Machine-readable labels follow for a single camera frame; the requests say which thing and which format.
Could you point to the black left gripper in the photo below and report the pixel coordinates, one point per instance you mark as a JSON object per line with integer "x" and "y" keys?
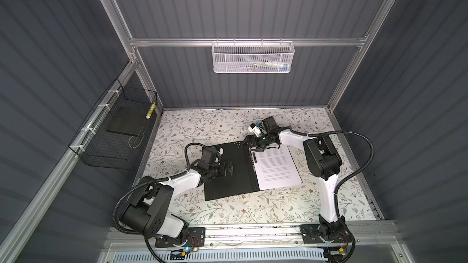
{"x": 229, "y": 171}

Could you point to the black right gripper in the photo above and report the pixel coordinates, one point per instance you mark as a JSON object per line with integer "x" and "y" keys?
{"x": 250, "y": 139}

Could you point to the orange folder black inside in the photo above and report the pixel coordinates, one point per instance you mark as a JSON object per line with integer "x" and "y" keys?
{"x": 244, "y": 171}

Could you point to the white printed sheet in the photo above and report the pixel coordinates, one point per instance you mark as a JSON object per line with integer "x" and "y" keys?
{"x": 275, "y": 168}

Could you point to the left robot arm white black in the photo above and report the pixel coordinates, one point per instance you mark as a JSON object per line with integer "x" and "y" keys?
{"x": 144, "y": 209}

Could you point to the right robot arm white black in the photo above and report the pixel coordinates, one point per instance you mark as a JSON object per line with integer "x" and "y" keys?
{"x": 323, "y": 161}

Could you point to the floral table mat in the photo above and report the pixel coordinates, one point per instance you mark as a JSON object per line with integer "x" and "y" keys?
{"x": 179, "y": 136}

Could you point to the markers in white basket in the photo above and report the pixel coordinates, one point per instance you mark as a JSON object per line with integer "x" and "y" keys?
{"x": 276, "y": 67}

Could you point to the yellow marker in basket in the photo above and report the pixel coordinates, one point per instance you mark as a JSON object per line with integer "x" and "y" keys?
{"x": 151, "y": 110}

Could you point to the black pad in basket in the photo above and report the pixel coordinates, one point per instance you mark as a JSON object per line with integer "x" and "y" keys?
{"x": 127, "y": 121}

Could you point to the white vented panel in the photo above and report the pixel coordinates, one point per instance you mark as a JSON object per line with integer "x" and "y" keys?
{"x": 315, "y": 255}

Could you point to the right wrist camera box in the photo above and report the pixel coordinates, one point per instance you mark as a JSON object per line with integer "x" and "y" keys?
{"x": 257, "y": 129}

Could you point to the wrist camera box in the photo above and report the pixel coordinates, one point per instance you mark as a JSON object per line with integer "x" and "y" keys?
{"x": 257, "y": 129}
{"x": 219, "y": 150}

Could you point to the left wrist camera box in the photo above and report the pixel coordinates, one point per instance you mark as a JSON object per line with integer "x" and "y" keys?
{"x": 219, "y": 150}

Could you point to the white wire mesh basket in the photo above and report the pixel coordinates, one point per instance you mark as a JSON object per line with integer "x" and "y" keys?
{"x": 232, "y": 59}

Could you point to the black wire basket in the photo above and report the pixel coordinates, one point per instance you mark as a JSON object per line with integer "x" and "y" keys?
{"x": 96, "y": 147}

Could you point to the aluminium frame crossbar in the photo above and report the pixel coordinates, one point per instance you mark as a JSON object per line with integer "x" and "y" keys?
{"x": 206, "y": 42}

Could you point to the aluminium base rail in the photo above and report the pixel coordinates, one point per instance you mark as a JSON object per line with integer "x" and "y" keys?
{"x": 366, "y": 232}

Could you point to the aluminium frame post left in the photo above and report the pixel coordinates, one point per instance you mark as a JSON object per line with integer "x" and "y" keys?
{"x": 124, "y": 34}

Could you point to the aluminium frame post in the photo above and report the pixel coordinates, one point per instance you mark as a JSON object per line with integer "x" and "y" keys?
{"x": 124, "y": 34}
{"x": 355, "y": 62}

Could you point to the aluminium frame post right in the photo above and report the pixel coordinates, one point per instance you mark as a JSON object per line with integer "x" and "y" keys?
{"x": 355, "y": 62}

